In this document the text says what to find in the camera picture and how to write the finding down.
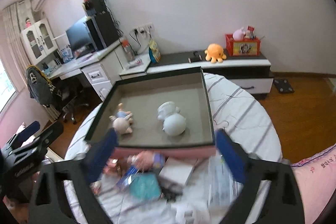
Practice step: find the white glass door cabinet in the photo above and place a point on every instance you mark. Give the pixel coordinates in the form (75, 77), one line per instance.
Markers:
(38, 41)

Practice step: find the pink green open box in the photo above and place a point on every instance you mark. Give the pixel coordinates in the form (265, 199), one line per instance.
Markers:
(142, 96)

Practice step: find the small black device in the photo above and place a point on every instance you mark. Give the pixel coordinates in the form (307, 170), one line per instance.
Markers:
(196, 57)

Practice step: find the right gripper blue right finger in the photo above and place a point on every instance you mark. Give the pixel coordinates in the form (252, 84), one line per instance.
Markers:
(234, 155)

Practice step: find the bottle with orange cap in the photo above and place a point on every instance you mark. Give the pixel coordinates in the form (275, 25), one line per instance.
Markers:
(129, 52)

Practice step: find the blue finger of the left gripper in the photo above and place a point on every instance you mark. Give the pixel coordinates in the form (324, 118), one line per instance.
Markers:
(44, 137)
(19, 138)

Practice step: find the clear teal plastic case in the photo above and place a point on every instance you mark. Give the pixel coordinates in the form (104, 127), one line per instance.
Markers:
(145, 187)

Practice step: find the black bathroom scale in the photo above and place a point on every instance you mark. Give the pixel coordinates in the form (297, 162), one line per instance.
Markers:
(283, 86)

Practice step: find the white desk with drawers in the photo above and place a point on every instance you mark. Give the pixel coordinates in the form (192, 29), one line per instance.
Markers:
(102, 69)

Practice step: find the black jacket on chair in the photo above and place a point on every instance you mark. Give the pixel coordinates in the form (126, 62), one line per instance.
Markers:
(42, 89)

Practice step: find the left hand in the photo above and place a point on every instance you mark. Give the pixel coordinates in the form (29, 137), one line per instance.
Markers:
(20, 211)

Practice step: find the pink doll on cabinet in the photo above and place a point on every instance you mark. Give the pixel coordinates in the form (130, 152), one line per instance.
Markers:
(28, 23)

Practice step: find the baby doll figurine blue dress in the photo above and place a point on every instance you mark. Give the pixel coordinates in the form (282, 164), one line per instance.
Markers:
(122, 121)

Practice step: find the orange octopus plush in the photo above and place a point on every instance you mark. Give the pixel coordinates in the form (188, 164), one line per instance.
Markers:
(215, 54)

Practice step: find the white wall socket strip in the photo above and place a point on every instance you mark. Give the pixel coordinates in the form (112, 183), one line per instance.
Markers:
(148, 27)

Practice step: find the black hair clip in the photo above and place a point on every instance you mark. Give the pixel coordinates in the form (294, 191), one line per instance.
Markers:
(171, 192)

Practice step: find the black computer tower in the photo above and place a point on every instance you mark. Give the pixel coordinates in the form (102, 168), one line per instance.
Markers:
(102, 29)

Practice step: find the black white low cabinet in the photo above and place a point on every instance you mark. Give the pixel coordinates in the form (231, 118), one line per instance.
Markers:
(251, 73)

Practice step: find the blue small box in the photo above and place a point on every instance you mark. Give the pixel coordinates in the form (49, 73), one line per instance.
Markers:
(127, 178)

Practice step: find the black speaker box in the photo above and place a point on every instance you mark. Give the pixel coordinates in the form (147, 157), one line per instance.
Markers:
(94, 7)

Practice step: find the black computer monitor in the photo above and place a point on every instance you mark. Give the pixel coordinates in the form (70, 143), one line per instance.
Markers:
(81, 42)

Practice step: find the white small box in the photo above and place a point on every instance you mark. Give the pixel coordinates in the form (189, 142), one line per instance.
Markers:
(177, 171)

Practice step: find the black office chair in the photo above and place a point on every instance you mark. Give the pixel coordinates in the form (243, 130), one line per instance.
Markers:
(68, 96)

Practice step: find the snack bag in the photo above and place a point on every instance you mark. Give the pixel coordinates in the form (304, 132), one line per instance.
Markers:
(154, 52)

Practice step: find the pink plush toy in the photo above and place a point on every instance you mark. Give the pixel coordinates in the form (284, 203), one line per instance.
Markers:
(239, 34)

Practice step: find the rose gold small box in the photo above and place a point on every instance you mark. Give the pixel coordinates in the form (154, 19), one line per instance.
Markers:
(112, 168)

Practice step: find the white unicorn figurine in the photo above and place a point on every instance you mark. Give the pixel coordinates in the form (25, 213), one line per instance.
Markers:
(173, 123)

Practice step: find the red crate with picture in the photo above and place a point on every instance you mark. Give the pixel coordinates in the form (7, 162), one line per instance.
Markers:
(246, 47)

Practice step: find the window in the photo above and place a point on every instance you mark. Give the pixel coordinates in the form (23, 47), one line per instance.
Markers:
(8, 91)

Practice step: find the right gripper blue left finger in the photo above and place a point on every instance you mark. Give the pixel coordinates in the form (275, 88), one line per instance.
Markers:
(98, 155)

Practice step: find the clear plastic package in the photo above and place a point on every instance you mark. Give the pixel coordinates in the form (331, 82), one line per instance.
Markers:
(221, 188)

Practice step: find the beige curtain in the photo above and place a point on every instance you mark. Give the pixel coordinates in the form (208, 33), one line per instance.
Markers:
(14, 19)

